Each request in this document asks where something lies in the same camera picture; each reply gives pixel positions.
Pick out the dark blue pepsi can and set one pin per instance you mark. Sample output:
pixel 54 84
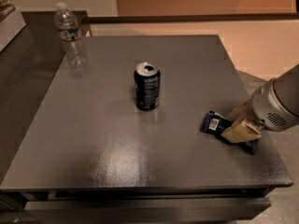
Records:
pixel 147 86

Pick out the clear plastic water bottle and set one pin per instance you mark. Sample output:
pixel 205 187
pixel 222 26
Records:
pixel 66 24

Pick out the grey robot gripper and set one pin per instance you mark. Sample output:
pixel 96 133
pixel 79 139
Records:
pixel 267 107

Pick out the white box with snacks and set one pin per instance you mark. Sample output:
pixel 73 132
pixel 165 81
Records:
pixel 11 22

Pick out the dark blue rxbar wrapper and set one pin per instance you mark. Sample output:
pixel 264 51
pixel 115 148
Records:
pixel 215 124

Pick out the grey drawer front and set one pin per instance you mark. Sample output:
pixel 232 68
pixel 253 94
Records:
pixel 190 210

